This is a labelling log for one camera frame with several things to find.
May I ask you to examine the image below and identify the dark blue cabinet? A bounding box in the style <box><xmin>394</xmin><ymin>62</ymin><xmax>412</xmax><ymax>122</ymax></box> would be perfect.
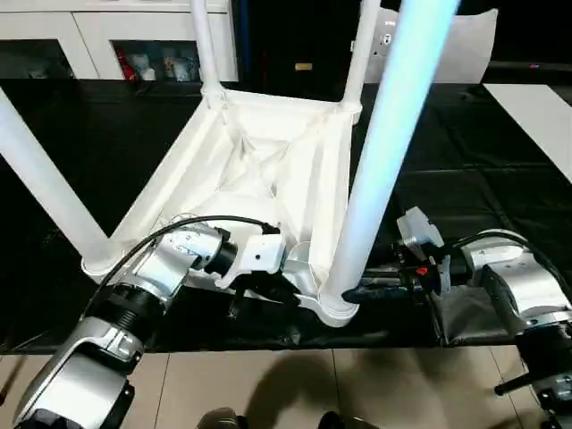
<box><xmin>231</xmin><ymin>0</ymin><xmax>358</xmax><ymax>90</ymax></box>

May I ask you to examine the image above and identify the white board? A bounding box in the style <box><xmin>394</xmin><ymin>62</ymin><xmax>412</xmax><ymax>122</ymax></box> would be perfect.
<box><xmin>484</xmin><ymin>82</ymin><xmax>572</xmax><ymax>184</ymax></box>

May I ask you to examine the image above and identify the black bar red light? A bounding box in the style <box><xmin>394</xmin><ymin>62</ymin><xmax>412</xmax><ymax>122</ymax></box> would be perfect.
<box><xmin>486</xmin><ymin>62</ymin><xmax>572</xmax><ymax>72</ymax></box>

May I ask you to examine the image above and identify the white plastic table top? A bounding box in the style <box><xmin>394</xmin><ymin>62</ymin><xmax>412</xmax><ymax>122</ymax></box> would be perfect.
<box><xmin>80</xmin><ymin>87</ymin><xmax>363</xmax><ymax>330</ymax></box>

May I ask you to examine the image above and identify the black mat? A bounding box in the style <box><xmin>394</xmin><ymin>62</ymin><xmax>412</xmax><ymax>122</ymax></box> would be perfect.
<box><xmin>0</xmin><ymin>78</ymin><xmax>572</xmax><ymax>354</ymax></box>

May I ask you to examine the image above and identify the white cabinet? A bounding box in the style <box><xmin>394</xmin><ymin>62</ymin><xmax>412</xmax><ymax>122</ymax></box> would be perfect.
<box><xmin>0</xmin><ymin>0</ymin><xmax>240</xmax><ymax>82</ymax></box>

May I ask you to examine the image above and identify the white plastic table leg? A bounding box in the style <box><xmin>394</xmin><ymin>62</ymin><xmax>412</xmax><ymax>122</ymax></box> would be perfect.
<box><xmin>0</xmin><ymin>87</ymin><xmax>124</xmax><ymax>273</ymax></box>
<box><xmin>189</xmin><ymin>0</ymin><xmax>224</xmax><ymax>102</ymax></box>
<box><xmin>341</xmin><ymin>0</ymin><xmax>381</xmax><ymax>111</ymax></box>
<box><xmin>324</xmin><ymin>0</ymin><xmax>464</xmax><ymax>309</ymax></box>

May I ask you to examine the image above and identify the grey cushion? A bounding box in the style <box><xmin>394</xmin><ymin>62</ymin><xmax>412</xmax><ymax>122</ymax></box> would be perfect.
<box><xmin>352</xmin><ymin>6</ymin><xmax>500</xmax><ymax>84</ymax></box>

